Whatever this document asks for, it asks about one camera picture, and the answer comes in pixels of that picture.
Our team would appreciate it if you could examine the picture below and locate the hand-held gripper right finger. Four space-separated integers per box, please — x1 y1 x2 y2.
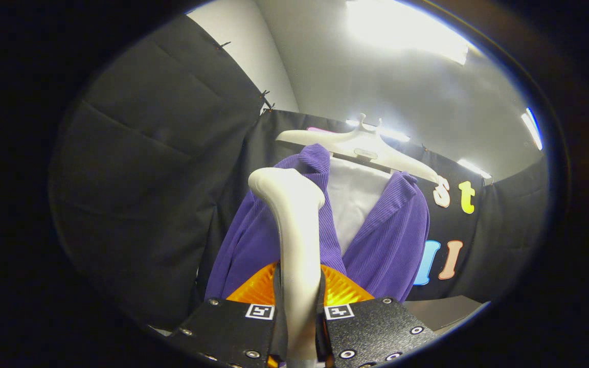
318 263 439 368

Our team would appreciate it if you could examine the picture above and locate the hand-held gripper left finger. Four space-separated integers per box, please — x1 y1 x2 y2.
169 262 288 368

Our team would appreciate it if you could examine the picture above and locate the purple corduroy jacket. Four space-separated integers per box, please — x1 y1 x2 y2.
205 143 431 303

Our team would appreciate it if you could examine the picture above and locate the white garment steamer head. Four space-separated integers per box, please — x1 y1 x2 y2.
248 168 326 368

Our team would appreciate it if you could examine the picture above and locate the white plastic clothes hanger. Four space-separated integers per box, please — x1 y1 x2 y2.
276 113 440 185

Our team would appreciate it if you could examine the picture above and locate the grey cabinet with black top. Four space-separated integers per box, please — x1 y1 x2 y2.
402 295 485 332

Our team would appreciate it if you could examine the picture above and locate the white inner cloth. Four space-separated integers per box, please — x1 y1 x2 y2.
325 156 393 256

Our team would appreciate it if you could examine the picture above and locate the black backdrop cloth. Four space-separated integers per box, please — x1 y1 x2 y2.
197 109 485 303
457 156 552 303
48 14 266 331

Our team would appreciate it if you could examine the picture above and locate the large ceiling light panel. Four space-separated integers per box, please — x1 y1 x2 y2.
346 0 470 65

